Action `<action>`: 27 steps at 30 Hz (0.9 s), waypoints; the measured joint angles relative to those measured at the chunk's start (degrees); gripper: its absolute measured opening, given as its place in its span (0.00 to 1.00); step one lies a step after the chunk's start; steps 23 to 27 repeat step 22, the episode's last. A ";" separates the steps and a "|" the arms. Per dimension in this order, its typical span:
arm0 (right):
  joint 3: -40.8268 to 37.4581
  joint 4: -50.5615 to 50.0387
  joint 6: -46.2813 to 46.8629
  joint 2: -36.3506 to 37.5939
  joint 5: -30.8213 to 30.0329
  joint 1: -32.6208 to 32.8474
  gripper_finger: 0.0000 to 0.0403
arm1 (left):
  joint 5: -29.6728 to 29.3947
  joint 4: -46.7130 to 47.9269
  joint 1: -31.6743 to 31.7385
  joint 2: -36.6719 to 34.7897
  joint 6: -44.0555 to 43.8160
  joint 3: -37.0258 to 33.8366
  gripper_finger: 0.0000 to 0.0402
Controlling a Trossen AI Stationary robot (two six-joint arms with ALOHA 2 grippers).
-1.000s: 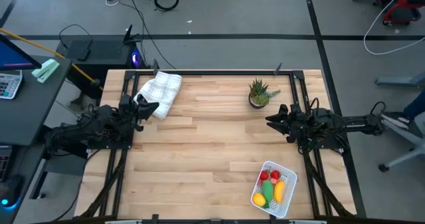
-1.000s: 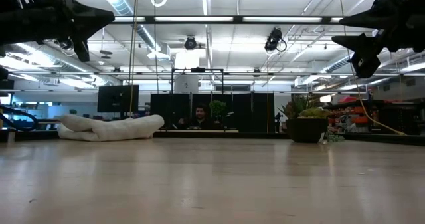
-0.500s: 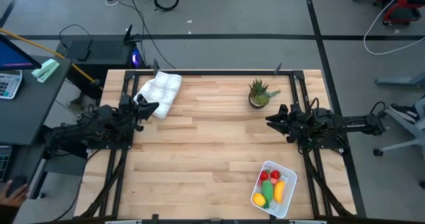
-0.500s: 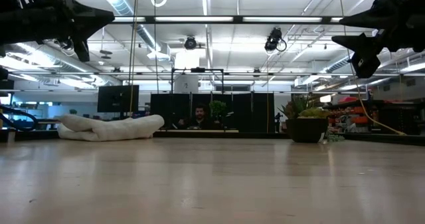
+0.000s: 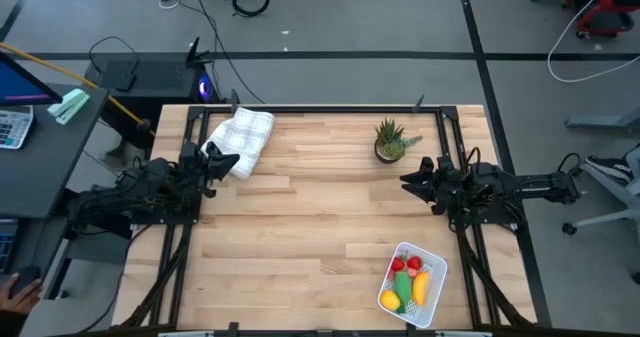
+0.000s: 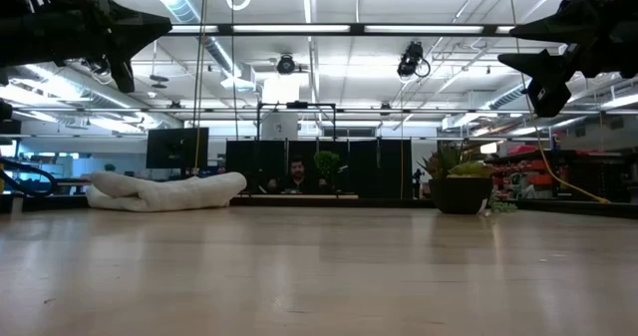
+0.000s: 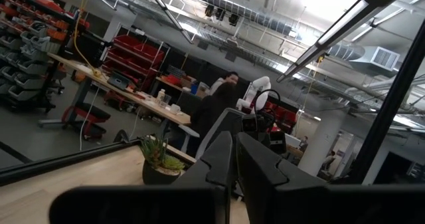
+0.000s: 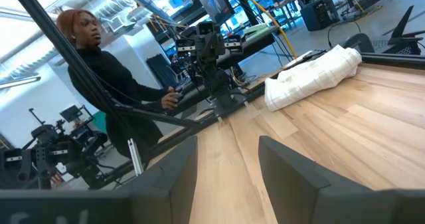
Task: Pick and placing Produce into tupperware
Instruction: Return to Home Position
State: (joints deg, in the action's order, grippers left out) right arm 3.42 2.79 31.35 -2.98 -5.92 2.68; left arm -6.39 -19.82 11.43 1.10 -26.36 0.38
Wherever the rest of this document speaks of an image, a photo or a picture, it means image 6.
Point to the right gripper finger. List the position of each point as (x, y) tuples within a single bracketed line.
[(548, 64), (568, 27)]

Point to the white folded towel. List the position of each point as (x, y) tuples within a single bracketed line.
[(189, 191)]

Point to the black partition screens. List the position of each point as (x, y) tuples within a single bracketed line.
[(379, 166)]

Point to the black overhead light bar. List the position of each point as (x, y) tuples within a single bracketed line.
[(225, 29)]

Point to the black round ceiling fixture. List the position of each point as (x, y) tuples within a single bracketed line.
[(286, 64)]

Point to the black background monitor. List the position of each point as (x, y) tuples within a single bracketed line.
[(177, 146)]

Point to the potted succulent plant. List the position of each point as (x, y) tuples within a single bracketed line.
[(458, 196)]

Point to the green bushy plant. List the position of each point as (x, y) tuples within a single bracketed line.
[(327, 162)]

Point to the person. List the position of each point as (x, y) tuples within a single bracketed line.
[(297, 176)]

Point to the silver ventilation duct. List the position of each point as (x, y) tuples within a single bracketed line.
[(182, 9)]

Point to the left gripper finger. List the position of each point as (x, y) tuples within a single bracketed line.
[(134, 29)]

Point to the shelf with red bins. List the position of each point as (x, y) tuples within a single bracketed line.
[(528, 166)]

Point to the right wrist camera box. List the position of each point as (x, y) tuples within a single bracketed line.
[(548, 99)]

